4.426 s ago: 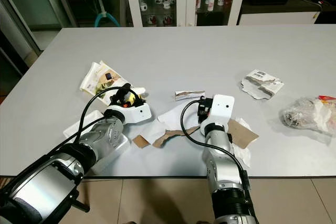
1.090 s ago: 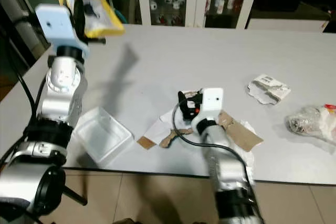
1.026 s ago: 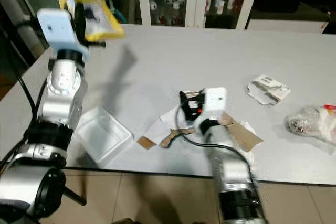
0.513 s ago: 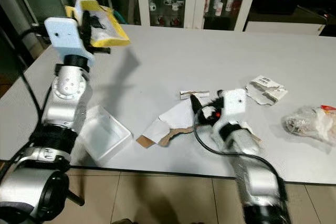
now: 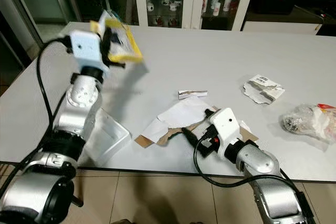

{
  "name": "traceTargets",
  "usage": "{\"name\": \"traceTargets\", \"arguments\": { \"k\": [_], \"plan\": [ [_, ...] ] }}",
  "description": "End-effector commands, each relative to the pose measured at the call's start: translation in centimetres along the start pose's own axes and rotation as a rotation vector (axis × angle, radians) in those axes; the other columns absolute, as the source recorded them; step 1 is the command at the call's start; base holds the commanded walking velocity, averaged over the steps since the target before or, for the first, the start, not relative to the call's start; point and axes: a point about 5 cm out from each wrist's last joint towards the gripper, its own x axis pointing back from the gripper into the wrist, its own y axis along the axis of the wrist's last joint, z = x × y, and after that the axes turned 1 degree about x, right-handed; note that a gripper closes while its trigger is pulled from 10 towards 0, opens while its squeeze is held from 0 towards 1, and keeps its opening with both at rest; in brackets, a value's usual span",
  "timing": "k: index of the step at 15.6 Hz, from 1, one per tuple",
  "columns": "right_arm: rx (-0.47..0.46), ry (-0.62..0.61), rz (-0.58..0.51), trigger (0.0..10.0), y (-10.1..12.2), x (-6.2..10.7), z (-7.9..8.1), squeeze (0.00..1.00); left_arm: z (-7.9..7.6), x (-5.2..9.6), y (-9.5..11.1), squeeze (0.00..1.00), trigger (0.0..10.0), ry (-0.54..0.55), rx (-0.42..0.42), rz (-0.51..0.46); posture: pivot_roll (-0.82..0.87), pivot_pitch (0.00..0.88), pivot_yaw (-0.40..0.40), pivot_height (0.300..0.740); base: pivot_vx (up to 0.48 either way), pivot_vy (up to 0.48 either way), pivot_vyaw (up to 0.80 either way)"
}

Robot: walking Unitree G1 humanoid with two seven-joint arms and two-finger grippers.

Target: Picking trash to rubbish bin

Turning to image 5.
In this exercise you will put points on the white table with black legs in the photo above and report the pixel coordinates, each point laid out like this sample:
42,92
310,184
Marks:
189,56

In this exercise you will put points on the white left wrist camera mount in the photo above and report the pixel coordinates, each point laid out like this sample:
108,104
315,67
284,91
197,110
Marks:
85,48

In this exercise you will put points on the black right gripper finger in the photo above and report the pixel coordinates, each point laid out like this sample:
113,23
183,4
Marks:
211,114
194,135

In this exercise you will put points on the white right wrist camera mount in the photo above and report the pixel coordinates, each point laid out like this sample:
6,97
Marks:
227,125

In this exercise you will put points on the white rectangular tray box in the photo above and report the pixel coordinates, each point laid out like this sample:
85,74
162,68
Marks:
110,137

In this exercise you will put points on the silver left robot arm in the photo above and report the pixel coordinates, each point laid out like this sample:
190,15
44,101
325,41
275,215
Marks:
81,103

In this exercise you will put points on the white glass-door cabinet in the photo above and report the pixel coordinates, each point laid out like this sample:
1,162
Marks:
190,1

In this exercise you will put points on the small silver wrapper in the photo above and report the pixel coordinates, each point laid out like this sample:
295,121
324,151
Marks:
191,94

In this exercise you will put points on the torn white labelled package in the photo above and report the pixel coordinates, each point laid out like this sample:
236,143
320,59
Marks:
265,88

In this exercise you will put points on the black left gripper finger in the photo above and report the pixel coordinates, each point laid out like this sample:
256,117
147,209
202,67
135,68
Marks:
108,38

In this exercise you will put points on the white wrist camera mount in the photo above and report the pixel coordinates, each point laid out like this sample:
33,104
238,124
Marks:
227,125
85,48

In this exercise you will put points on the yellow snack package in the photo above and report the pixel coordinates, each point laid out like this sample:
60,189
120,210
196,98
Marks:
128,45

